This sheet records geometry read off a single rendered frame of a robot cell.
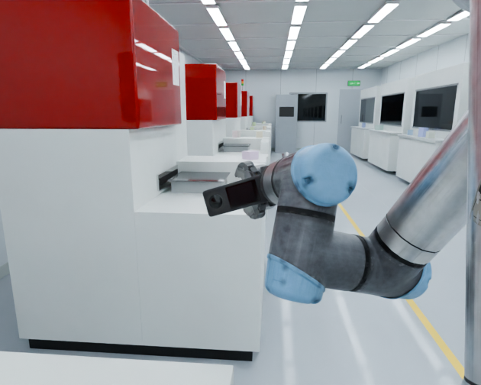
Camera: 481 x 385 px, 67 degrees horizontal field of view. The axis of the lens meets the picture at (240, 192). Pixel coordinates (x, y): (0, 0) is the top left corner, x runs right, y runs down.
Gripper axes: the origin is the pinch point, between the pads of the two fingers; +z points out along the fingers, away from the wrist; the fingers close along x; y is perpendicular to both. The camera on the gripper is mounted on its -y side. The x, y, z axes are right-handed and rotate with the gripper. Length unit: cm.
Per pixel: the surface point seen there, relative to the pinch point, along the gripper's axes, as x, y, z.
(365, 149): 29, 575, 792
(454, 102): 52, 446, 363
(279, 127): 171, 452, 1042
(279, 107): 235, 459, 1026
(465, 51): 155, 611, 469
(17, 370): -15.6, -39.7, -18.7
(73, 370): -17.3, -32.8, -20.4
